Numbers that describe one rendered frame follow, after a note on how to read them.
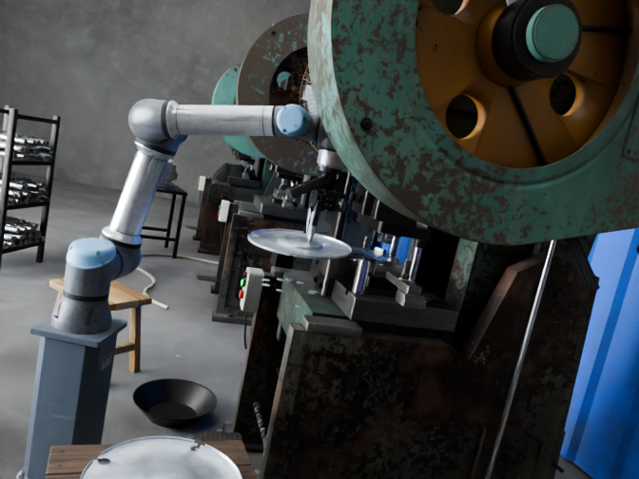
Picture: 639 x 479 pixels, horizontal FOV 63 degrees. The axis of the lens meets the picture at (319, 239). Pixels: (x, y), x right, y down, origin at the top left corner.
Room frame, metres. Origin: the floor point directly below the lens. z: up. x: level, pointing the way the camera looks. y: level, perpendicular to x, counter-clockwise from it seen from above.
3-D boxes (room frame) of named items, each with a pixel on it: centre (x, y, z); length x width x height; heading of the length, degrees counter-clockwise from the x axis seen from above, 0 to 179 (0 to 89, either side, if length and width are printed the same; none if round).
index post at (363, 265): (1.31, -0.12, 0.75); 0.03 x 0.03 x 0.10; 16
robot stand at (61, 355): (1.35, 0.59, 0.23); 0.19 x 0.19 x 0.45; 0
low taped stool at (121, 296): (2.03, 0.83, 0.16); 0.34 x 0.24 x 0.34; 60
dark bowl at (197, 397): (1.77, 0.40, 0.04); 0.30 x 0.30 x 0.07
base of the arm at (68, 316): (1.35, 0.59, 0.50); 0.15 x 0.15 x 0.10
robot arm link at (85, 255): (1.36, 0.59, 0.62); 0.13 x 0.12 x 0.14; 176
